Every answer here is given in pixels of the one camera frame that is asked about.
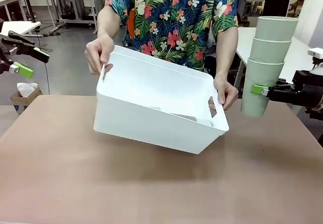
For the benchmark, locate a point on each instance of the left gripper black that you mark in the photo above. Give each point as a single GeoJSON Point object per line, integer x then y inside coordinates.
{"type": "Point", "coordinates": [6, 51]}

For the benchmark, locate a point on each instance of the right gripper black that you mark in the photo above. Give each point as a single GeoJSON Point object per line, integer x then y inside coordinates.
{"type": "Point", "coordinates": [311, 90]}

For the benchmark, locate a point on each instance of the white plastic storage basket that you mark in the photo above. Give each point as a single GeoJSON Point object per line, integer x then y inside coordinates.
{"type": "Point", "coordinates": [151, 113]}

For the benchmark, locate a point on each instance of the person's left forearm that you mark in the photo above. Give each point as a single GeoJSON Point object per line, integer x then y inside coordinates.
{"type": "Point", "coordinates": [227, 52]}

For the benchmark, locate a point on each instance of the person's right forearm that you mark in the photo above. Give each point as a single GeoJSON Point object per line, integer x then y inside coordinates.
{"type": "Point", "coordinates": [108, 22]}

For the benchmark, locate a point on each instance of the person's left hand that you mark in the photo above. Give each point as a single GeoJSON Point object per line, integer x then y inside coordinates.
{"type": "Point", "coordinates": [228, 92]}

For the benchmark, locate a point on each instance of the person's right hand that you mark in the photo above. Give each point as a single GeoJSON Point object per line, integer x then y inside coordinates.
{"type": "Point", "coordinates": [98, 52]}

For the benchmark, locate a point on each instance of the white desk with rounded corner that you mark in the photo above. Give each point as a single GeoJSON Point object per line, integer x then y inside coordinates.
{"type": "Point", "coordinates": [17, 27]}

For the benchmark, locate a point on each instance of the small cardboard box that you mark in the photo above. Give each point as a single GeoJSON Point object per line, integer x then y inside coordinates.
{"type": "Point", "coordinates": [24, 101]}

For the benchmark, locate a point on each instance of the large white side table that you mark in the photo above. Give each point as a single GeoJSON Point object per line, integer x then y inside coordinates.
{"type": "Point", "coordinates": [297, 55]}

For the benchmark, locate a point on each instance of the black stand pole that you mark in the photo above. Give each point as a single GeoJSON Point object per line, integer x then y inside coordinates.
{"type": "Point", "coordinates": [29, 4]}

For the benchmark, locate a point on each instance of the black computer monitor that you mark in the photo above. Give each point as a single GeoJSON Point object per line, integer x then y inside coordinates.
{"type": "Point", "coordinates": [275, 4]}

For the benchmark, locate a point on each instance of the person in orange clothing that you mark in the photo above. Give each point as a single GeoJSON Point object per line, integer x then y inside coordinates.
{"type": "Point", "coordinates": [130, 24]}

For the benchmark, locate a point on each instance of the person in floral shirt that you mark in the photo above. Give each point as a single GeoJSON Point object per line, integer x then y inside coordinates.
{"type": "Point", "coordinates": [174, 19]}

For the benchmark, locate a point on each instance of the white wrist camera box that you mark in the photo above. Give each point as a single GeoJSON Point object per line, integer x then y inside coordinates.
{"type": "Point", "coordinates": [316, 55]}

